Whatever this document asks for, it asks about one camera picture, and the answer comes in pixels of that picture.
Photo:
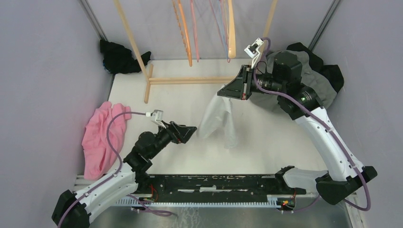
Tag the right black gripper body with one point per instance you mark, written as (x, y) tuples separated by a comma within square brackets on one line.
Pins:
[(248, 82)]

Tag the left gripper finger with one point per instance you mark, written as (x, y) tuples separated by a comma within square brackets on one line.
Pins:
[(183, 129), (186, 137)]

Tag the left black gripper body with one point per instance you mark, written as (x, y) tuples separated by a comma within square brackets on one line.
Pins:
[(175, 137)]

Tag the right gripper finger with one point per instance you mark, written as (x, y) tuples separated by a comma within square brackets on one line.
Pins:
[(237, 83), (230, 93)]

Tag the white skirt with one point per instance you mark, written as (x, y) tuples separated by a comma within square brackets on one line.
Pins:
[(218, 116)]

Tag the pink wire hanger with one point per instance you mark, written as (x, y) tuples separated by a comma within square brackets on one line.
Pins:
[(194, 28)]

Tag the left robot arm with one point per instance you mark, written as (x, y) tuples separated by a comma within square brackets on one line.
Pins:
[(79, 209)]

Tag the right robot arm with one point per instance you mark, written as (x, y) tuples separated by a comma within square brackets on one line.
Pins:
[(344, 173)]

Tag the wooden hanger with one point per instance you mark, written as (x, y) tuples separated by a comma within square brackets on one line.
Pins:
[(232, 33)]

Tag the orange plastic hanger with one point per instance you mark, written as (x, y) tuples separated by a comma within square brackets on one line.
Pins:
[(181, 20)]

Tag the wooden clothes rack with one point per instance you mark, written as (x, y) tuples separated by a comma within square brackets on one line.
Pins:
[(148, 73)]

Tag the grey garment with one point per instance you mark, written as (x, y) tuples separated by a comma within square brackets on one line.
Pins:
[(310, 78)]

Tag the pink garment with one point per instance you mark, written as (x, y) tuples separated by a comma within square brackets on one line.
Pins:
[(99, 157)]

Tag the black garment right corner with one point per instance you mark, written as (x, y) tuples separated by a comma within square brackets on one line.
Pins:
[(331, 72)]

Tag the black garment corner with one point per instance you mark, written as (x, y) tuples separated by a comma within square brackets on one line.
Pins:
[(331, 72), (118, 59)]

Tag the black garment left corner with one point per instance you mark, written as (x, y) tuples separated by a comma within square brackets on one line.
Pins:
[(118, 59)]

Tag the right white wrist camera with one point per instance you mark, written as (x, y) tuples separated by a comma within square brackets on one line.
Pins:
[(253, 52)]

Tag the blue wire hanger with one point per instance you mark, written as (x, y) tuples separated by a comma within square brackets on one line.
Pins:
[(221, 24)]

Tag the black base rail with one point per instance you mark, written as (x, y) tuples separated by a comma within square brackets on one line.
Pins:
[(242, 188)]

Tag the white cable duct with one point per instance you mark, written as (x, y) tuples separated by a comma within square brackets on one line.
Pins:
[(270, 203)]

